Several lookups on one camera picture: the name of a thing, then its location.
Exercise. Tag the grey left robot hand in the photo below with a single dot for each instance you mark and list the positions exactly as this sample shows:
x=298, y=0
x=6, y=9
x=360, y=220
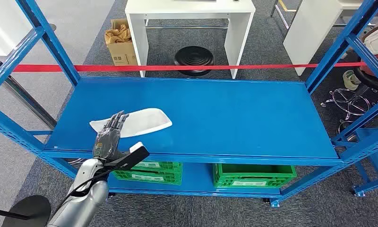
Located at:
x=107, y=141

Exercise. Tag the white plastic shell part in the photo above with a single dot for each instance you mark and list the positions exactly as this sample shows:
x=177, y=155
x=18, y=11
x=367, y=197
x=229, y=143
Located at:
x=145, y=122

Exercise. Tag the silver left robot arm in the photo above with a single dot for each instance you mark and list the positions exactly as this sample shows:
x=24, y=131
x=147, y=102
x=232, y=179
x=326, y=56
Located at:
x=88, y=200

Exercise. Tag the open cardboard box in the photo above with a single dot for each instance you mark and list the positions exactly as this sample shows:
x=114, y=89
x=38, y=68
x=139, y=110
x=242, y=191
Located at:
x=121, y=53

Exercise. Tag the red barrier belt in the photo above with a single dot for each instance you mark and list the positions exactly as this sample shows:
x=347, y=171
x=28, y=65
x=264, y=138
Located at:
x=176, y=67

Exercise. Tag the crumpled brown packing paper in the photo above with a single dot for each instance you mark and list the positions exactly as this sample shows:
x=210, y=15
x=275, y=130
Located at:
x=118, y=34

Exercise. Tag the black round stool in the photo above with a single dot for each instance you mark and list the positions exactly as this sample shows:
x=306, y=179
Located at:
x=193, y=56

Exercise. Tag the white desk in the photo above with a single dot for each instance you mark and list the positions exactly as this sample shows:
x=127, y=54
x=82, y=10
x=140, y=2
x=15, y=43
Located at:
x=308, y=31
x=189, y=6

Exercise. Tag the white and green shoe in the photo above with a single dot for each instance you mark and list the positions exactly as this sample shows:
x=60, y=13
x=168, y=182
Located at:
x=351, y=80

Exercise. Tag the black chrome office chair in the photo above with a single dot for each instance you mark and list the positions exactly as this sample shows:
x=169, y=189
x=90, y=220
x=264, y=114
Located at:
x=369, y=81

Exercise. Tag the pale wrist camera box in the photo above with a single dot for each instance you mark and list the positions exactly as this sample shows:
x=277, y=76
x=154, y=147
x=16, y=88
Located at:
x=136, y=146

